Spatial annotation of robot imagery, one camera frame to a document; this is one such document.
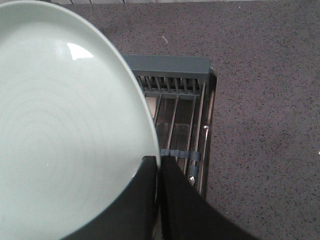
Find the stainless steel sink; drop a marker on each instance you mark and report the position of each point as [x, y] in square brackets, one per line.
[210, 130]

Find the grey-green dish drying rack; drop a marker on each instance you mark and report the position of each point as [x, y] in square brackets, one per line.
[144, 66]

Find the light green round plate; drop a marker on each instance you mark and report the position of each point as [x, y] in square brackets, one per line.
[74, 123]

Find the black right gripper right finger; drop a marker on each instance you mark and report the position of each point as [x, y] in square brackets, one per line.
[185, 215]

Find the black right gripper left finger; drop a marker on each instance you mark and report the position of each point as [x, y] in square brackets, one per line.
[132, 215]

